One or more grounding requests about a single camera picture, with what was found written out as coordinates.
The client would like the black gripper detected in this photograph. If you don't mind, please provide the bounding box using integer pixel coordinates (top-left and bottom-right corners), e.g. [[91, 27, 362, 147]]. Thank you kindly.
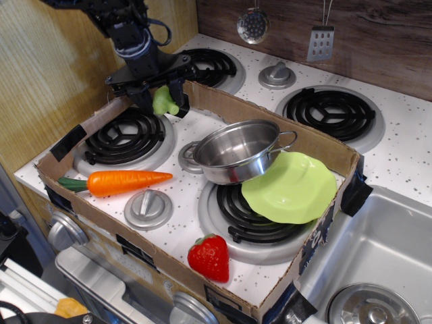
[[105, 42, 192, 118]]

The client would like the green toy broccoli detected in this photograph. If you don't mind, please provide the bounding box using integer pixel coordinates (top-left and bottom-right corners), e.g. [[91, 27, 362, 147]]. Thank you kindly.
[[152, 86, 180, 115]]

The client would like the small steel pan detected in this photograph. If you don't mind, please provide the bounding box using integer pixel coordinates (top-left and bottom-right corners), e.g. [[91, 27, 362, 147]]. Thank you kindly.
[[181, 119, 298, 185]]

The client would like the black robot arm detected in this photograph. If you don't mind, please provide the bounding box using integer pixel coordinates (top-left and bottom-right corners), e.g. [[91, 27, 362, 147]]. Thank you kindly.
[[46, 1, 196, 118]]

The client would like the front left black burner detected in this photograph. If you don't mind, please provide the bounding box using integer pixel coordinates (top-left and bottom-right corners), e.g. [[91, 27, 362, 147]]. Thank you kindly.
[[74, 107, 176, 177]]

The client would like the black burner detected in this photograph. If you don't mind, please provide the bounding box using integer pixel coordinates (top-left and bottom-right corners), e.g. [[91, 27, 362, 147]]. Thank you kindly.
[[180, 48, 246, 95], [275, 85, 385, 154], [74, 107, 176, 177], [198, 182, 316, 265]]

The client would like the back left black burner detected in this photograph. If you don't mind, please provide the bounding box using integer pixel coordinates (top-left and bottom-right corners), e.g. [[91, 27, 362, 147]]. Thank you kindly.
[[180, 48, 246, 95]]

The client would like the middle grey stove knob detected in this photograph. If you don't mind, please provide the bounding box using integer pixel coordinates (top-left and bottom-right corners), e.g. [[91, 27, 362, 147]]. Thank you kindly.
[[178, 141, 203, 174]]

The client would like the grey stove knob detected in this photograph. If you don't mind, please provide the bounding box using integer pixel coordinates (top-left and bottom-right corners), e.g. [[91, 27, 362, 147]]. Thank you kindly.
[[124, 189, 173, 231], [259, 62, 296, 90], [178, 141, 203, 174]]

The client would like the orange toy carrot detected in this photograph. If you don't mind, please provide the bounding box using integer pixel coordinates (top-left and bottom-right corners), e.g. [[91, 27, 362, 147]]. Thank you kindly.
[[57, 170, 173, 197]]

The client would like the front grey stove knob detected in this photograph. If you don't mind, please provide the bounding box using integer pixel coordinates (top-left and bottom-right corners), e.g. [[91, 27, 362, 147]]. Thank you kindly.
[[124, 189, 173, 231]]

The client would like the hanging steel strainer ladle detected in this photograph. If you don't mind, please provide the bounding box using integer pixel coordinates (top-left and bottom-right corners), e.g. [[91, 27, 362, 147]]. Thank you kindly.
[[237, 1, 271, 45]]

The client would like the back grey stove knob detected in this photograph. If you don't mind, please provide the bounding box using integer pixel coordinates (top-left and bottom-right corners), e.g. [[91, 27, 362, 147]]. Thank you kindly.
[[259, 62, 296, 90]]

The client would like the front right black burner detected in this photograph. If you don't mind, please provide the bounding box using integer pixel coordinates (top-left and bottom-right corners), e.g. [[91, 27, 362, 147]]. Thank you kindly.
[[198, 182, 316, 265]]

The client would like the red toy strawberry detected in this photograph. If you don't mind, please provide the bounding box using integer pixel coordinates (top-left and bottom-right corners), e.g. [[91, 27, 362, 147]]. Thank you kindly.
[[187, 234, 230, 284]]

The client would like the light green plastic plate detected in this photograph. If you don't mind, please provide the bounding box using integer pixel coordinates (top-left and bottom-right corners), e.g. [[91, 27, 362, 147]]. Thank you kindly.
[[241, 152, 338, 224]]

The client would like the left oven front knob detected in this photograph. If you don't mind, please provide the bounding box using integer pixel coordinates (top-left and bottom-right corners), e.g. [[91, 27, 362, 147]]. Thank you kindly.
[[47, 211, 89, 251]]

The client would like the oven knob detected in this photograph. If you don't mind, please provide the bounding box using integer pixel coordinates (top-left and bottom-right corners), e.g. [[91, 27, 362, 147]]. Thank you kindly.
[[47, 211, 89, 251], [169, 292, 219, 324]]

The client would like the hanging steel slotted spatula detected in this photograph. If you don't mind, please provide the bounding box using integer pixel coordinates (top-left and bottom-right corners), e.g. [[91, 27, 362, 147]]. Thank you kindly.
[[306, 1, 335, 62]]

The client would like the back right black burner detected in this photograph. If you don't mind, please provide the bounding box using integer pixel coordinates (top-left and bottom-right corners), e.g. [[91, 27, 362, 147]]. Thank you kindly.
[[275, 85, 385, 154]]

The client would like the right oven front knob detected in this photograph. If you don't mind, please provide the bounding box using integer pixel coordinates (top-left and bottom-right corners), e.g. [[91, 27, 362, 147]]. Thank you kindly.
[[169, 292, 219, 324]]

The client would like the brown cardboard fence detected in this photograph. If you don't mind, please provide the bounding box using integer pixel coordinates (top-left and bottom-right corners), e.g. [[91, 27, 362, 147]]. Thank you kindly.
[[36, 82, 363, 323]]

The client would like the yellow object bottom left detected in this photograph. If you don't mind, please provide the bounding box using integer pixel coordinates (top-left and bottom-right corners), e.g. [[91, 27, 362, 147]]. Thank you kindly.
[[54, 298, 88, 319]]

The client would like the grey toy sink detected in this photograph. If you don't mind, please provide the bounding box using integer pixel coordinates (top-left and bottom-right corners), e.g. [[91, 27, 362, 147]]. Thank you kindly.
[[300, 187, 431, 323]]

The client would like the steel sink drain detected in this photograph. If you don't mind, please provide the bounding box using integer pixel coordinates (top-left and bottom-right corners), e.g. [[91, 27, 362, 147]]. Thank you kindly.
[[326, 283, 420, 324]]

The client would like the grey oven door handle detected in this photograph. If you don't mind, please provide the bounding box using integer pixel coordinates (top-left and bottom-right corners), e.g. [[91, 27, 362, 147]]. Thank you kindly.
[[55, 248, 167, 323]]

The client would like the black cable bottom left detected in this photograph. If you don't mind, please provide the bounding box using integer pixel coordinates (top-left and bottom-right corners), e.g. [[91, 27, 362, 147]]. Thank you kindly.
[[0, 300, 30, 324]]

